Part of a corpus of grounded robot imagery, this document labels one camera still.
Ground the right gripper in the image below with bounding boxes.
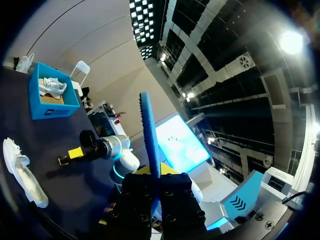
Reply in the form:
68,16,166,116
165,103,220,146
57,129,106,166

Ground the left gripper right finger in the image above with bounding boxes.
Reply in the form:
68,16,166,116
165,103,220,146
159,161,214,240

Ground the teal box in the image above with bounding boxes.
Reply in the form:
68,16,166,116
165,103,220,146
28,62,81,121

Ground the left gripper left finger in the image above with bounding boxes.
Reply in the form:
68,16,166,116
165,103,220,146
99,164,161,240

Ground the white shoe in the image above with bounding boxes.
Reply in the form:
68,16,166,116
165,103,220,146
2,136,49,209
38,76,68,97

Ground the blue and black insole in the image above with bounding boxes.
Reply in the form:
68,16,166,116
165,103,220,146
139,91,163,221

